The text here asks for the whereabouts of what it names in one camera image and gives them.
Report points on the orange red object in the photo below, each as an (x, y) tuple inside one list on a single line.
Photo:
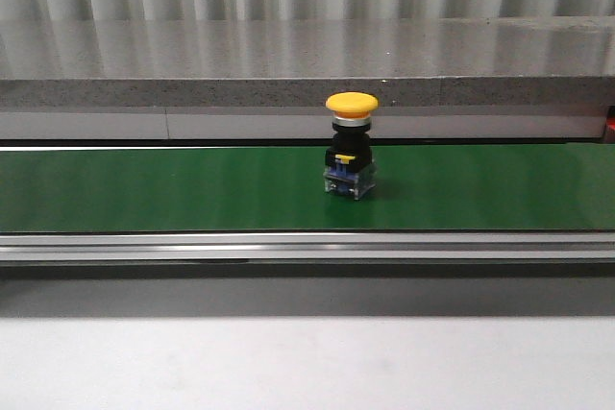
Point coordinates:
[(609, 130)]

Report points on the aluminium conveyor frame rail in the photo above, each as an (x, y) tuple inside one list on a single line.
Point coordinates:
[(309, 254)]

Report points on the green conveyor belt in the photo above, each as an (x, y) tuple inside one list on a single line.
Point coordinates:
[(418, 187)]

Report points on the grey speckled stone counter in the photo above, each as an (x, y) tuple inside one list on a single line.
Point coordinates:
[(499, 78)]

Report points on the yellow mushroom push button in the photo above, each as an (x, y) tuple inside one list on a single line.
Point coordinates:
[(349, 165)]

